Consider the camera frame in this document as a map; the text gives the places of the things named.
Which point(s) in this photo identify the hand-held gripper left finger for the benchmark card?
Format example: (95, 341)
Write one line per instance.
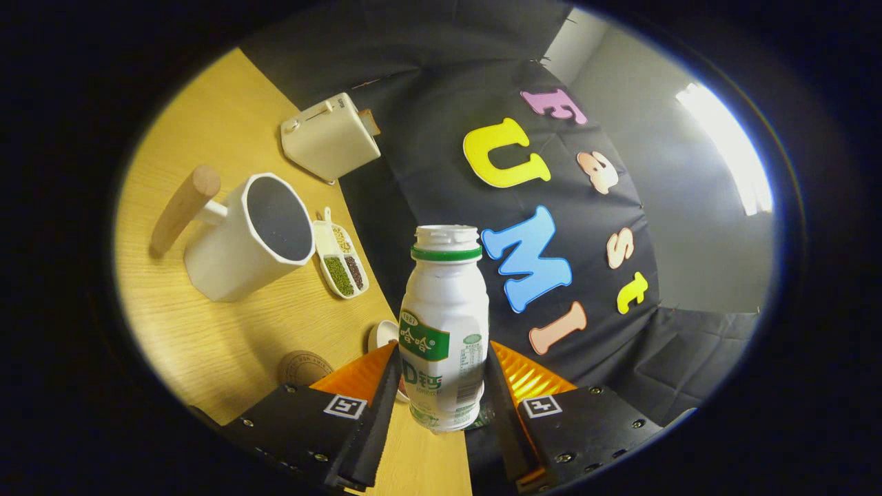
(375, 427)

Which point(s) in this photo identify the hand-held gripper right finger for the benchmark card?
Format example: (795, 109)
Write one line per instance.
(503, 427)

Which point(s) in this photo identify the round cork coaster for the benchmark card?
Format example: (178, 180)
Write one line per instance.
(303, 368)

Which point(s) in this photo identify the white juice bottle green label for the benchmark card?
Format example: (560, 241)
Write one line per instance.
(444, 303)

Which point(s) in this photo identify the round white plate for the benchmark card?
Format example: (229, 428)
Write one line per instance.
(380, 337)

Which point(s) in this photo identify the white divided dish with beans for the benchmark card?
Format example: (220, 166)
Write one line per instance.
(325, 241)

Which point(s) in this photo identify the wooden table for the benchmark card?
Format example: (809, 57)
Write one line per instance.
(207, 331)

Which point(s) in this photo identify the cream toaster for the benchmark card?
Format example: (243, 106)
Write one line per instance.
(331, 138)

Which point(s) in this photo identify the black backdrop cloth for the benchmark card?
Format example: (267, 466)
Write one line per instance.
(427, 138)

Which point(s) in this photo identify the bread slice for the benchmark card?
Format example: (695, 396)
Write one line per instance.
(371, 122)

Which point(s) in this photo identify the ceiling light panel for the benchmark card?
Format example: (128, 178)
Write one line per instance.
(730, 151)

